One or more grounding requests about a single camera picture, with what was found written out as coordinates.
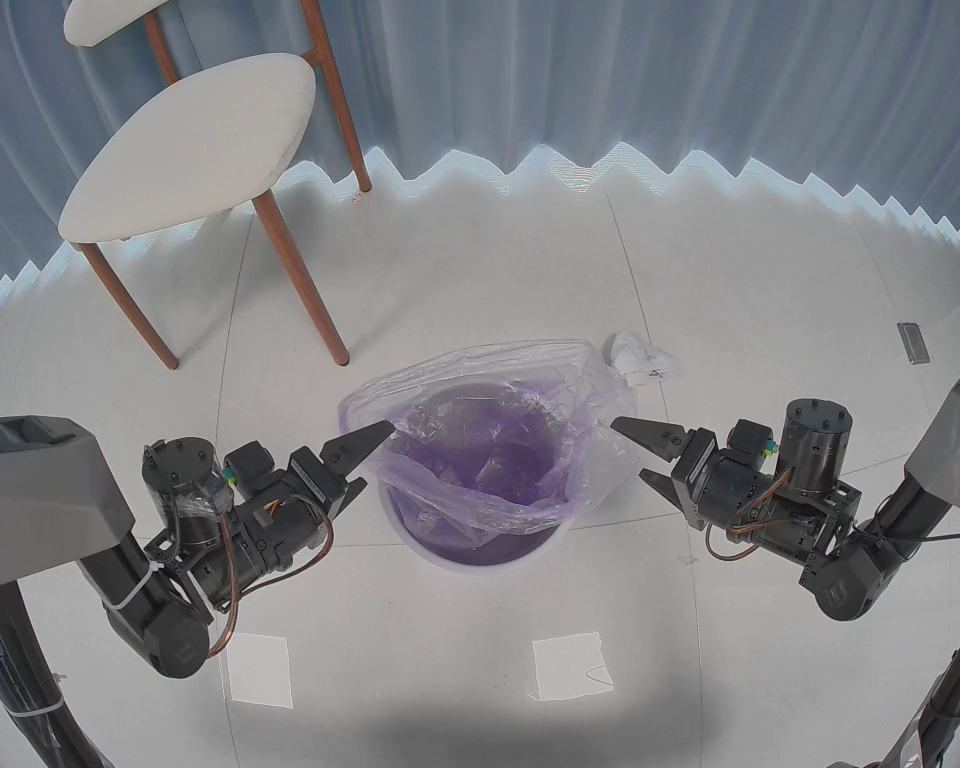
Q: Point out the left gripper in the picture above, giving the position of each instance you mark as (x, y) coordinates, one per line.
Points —
(289, 532)

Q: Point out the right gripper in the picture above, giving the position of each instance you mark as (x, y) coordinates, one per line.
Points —
(739, 495)

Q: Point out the white paper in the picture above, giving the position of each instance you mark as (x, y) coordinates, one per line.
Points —
(637, 360)

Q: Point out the purple plastic bag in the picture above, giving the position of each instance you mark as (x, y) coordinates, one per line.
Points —
(487, 450)

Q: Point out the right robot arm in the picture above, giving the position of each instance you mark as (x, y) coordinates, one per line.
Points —
(817, 450)

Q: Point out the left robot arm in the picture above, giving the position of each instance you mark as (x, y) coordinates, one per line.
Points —
(60, 495)

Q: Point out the white trash bin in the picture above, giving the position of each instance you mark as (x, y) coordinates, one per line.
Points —
(480, 564)

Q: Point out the white cushioned wooden chair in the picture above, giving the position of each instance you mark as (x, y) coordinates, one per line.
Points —
(195, 142)

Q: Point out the pale blue curtain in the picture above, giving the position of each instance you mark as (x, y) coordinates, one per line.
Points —
(600, 75)

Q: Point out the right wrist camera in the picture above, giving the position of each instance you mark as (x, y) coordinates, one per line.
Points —
(750, 439)

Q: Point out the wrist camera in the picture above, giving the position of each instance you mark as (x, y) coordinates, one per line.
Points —
(750, 439)
(251, 465)

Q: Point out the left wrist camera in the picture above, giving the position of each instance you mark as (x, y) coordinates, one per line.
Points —
(251, 465)

